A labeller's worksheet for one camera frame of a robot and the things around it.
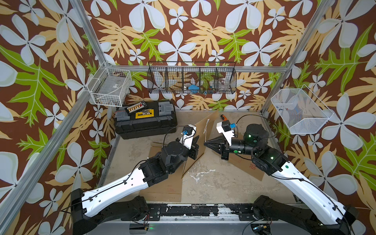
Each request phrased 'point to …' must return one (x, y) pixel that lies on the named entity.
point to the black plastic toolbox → (158, 118)
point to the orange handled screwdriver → (223, 118)
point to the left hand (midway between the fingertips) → (198, 135)
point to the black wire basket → (195, 77)
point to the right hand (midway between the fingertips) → (205, 143)
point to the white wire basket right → (303, 112)
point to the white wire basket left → (110, 85)
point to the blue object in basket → (194, 88)
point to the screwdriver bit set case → (137, 106)
